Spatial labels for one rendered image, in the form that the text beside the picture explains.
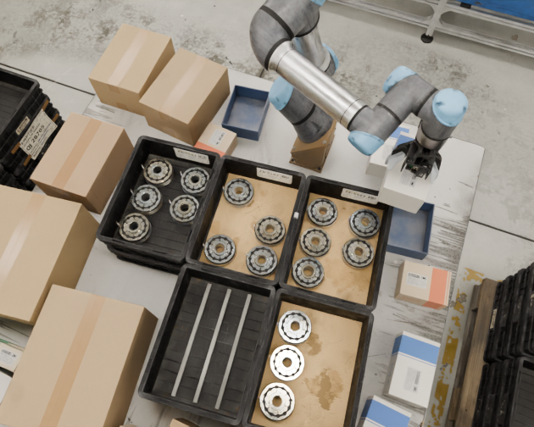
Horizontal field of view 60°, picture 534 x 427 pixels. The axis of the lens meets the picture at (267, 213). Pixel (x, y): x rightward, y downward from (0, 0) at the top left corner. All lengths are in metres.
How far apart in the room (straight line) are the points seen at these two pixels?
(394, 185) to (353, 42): 1.98
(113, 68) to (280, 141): 0.72
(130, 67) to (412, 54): 1.90
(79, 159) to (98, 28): 1.77
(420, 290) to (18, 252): 1.32
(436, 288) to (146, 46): 1.44
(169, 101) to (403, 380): 1.27
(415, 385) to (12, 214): 1.40
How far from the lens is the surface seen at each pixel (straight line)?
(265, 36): 1.24
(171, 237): 1.59
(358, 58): 3.13
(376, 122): 1.11
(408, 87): 1.14
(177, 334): 1.51
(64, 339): 1.53
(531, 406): 2.17
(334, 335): 1.49
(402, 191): 1.34
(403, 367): 1.57
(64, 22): 3.55
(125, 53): 2.02
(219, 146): 1.79
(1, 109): 2.56
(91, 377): 1.48
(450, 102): 1.11
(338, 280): 1.53
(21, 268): 1.64
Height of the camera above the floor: 2.29
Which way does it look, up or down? 67 degrees down
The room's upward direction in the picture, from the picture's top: straight up
